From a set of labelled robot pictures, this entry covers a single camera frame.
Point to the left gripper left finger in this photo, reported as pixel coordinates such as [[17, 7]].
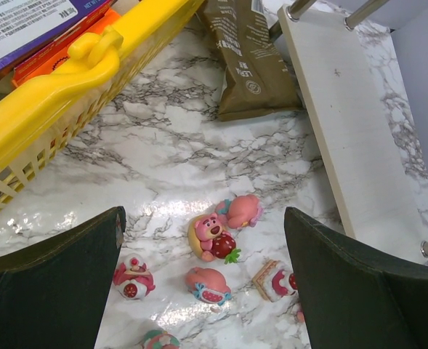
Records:
[[53, 293]]

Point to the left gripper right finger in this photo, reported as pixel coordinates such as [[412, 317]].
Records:
[[352, 295]]

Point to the pink toy yellow top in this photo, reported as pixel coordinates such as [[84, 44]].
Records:
[[298, 313]]

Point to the pink mushroom toy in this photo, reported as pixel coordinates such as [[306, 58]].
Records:
[[159, 339]]

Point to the pink toy blue bow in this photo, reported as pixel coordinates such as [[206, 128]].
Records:
[[208, 285]]

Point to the white metal shelf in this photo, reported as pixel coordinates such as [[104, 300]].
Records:
[[362, 162]]

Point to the red strawberry cake toy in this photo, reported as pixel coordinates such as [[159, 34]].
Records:
[[275, 280]]

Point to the pink cake toy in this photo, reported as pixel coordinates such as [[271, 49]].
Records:
[[133, 279]]

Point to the pink bear toy lying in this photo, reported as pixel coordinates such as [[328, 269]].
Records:
[[241, 212]]

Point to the pink bear strawberry toy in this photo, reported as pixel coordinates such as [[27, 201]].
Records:
[[210, 241]]

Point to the yellow plastic basket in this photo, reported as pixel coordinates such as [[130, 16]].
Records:
[[42, 115]]

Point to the brown snack bag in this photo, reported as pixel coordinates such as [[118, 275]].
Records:
[[256, 80]]

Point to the orange snack box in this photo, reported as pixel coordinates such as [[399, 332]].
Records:
[[55, 53]]

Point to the purple white box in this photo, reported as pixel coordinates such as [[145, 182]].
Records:
[[28, 26]]

